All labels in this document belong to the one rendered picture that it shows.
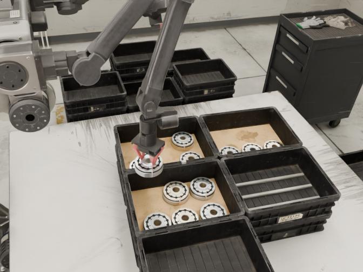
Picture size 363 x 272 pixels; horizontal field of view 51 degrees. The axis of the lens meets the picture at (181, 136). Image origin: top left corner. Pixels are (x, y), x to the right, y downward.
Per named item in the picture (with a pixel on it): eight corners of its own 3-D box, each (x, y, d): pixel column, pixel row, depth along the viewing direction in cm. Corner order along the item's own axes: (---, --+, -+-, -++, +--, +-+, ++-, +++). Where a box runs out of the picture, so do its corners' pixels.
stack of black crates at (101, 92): (73, 155, 268) (64, 102, 239) (68, 129, 290) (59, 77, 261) (129, 145, 279) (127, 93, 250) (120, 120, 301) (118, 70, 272)
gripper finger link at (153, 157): (147, 154, 142) (147, 134, 136) (164, 161, 140) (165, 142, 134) (137, 164, 138) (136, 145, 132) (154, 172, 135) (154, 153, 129)
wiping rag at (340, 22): (331, 31, 279) (333, 26, 276) (314, 18, 294) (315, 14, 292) (363, 27, 287) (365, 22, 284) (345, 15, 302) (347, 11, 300)
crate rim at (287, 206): (245, 218, 139) (247, 214, 138) (218, 162, 161) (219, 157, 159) (341, 200, 148) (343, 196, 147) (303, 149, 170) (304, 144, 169)
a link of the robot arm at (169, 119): (138, 93, 126) (143, 102, 119) (170, 88, 130) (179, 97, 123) (140, 126, 132) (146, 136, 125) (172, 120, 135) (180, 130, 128)
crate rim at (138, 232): (136, 239, 130) (135, 235, 128) (122, 176, 152) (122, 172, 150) (245, 218, 139) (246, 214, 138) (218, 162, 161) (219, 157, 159)
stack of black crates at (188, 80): (181, 135, 291) (185, 85, 262) (169, 113, 312) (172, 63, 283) (229, 127, 302) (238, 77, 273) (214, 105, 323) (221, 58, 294)
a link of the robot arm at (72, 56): (59, 51, 111) (60, 56, 107) (94, 48, 114) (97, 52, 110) (64, 81, 116) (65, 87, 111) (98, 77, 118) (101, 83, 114)
